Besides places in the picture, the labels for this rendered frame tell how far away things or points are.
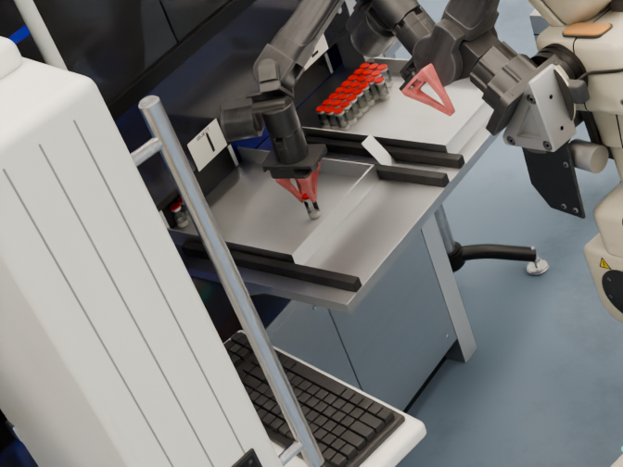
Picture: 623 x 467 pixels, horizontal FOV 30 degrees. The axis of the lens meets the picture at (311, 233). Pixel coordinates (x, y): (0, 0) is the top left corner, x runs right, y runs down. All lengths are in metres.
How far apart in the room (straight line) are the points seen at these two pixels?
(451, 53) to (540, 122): 0.16
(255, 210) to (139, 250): 0.88
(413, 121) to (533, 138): 0.64
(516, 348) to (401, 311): 0.41
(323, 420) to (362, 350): 0.86
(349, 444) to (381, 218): 0.48
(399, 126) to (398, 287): 0.55
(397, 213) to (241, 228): 0.30
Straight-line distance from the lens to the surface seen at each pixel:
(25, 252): 1.23
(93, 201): 1.26
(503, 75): 1.62
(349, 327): 2.56
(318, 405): 1.79
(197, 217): 1.36
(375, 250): 1.96
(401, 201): 2.05
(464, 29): 1.63
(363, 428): 1.73
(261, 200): 2.19
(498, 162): 3.68
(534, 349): 2.99
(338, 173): 2.17
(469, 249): 3.14
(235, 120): 1.97
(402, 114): 2.29
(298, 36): 1.96
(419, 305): 2.77
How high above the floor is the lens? 2.02
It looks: 34 degrees down
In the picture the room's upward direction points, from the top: 22 degrees counter-clockwise
